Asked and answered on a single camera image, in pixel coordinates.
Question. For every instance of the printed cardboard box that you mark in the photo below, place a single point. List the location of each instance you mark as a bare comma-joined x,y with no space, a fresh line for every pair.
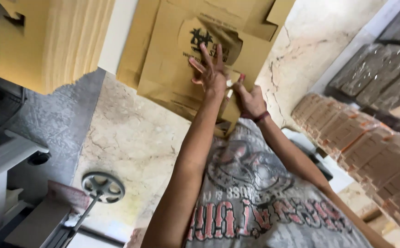
172,65

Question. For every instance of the stack of cardboard sheets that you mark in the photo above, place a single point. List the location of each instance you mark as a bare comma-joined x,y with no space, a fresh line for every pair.
58,38

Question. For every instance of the dark red wristband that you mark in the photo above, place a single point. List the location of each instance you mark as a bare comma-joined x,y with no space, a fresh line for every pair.
260,117

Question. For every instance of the black flat object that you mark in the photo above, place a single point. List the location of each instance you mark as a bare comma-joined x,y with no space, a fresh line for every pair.
318,162

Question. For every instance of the white board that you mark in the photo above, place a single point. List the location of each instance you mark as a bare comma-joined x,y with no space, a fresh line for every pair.
337,175

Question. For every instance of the heap of wrapped brown boxes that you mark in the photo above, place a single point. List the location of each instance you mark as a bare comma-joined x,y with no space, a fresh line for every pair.
365,148

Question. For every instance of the plain flat cardboard sheet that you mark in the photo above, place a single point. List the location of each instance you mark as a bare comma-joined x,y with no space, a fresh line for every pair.
134,41

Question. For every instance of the white grey machine frame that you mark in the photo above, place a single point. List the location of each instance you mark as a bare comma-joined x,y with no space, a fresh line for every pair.
3,179

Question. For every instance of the person's right fingers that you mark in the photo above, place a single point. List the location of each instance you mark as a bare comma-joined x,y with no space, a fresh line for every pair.
241,82

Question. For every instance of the person's right hand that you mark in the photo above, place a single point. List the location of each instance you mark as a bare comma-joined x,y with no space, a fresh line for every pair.
251,101

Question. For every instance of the black round caster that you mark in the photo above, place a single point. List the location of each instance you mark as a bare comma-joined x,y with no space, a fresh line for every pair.
38,158

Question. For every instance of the grey metal hand wheel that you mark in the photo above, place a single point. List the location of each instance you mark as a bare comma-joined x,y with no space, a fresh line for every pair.
102,187

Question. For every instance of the person's left hand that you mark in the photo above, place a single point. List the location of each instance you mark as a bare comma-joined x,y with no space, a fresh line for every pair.
212,77

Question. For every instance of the grey printed t-shirt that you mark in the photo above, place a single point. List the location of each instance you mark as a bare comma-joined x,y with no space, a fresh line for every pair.
255,199

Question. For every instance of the heap of wrapped dark bundles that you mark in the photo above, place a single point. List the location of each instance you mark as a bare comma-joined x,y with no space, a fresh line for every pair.
382,72

